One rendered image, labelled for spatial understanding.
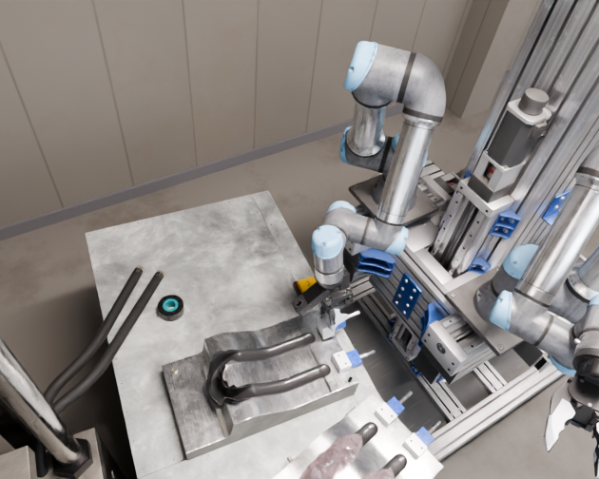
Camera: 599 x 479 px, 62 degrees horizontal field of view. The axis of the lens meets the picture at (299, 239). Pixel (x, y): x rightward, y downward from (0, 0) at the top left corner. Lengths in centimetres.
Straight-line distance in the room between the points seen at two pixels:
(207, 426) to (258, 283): 52
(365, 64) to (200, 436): 101
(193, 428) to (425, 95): 101
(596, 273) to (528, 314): 27
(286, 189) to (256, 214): 127
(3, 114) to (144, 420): 165
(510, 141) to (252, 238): 94
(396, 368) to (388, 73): 145
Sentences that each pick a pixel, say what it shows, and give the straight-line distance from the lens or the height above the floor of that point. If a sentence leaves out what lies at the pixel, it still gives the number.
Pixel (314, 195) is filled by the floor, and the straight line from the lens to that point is 316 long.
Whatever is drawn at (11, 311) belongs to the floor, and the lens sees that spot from 283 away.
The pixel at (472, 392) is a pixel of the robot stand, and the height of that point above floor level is 21.
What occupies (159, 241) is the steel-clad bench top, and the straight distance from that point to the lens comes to 185.
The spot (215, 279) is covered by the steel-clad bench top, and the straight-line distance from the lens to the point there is 173.
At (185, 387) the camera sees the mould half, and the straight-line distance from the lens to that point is 148.
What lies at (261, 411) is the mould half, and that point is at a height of 92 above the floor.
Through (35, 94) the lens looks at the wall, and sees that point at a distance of 265.
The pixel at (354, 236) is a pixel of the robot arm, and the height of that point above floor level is 125.
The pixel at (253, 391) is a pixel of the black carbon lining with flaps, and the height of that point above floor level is 92.
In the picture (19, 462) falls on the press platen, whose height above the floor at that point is 104.
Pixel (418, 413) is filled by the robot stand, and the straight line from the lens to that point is 225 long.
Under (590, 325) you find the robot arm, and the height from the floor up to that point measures 146.
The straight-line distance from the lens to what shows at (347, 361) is 147.
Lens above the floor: 220
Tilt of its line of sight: 49 degrees down
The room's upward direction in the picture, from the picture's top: 8 degrees clockwise
